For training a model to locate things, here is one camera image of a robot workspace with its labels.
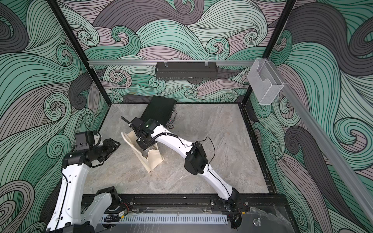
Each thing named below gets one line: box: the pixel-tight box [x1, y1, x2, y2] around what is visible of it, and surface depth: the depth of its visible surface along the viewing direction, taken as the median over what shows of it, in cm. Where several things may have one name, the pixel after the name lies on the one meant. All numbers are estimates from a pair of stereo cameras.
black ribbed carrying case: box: [140, 96, 177, 127], surface depth 117 cm
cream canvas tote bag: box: [120, 130, 165, 174], surface depth 83 cm
